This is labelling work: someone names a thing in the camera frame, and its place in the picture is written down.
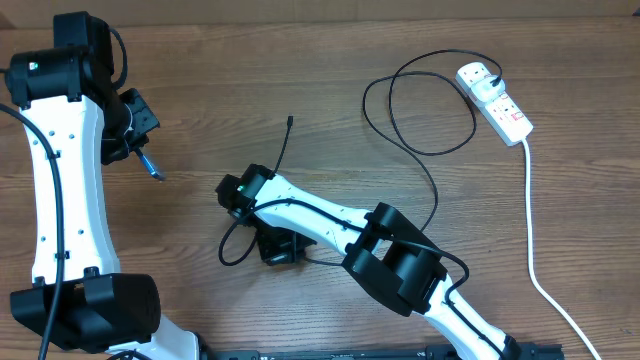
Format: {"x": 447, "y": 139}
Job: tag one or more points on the white power strip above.
{"x": 503, "y": 114}

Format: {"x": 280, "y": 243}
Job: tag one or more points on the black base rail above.
{"x": 530, "y": 351}

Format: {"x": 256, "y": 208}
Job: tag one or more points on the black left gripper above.
{"x": 147, "y": 121}

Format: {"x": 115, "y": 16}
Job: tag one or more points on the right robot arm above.
{"x": 390, "y": 258}

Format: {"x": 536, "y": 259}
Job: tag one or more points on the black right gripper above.
{"x": 281, "y": 255}

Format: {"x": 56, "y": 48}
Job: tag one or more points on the blue Galaxy smartphone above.
{"x": 151, "y": 167}

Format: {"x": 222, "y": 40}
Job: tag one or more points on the white charger plug adapter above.
{"x": 487, "y": 90}

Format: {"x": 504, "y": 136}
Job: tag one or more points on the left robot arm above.
{"x": 79, "y": 116}

